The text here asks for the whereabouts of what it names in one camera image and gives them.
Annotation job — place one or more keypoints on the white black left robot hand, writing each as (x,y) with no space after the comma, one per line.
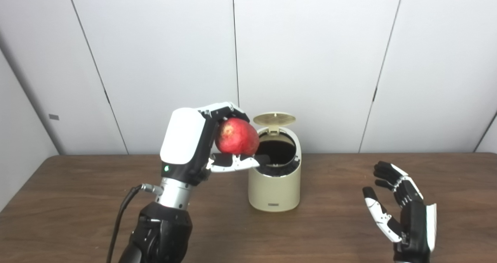
(184,139)

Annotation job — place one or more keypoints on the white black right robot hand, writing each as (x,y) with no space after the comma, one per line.
(415,224)

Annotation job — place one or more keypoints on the red apple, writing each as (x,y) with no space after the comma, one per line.
(237,137)

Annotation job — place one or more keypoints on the cream round bin lid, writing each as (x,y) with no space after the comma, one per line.
(273,118)

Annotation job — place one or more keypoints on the cream plastic bin body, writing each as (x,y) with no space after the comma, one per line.
(273,191)

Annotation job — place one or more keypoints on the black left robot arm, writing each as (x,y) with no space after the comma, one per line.
(163,232)

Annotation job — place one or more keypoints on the black bin liner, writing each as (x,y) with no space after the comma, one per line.
(279,150)

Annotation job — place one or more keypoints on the small grey wall label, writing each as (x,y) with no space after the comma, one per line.
(54,117)

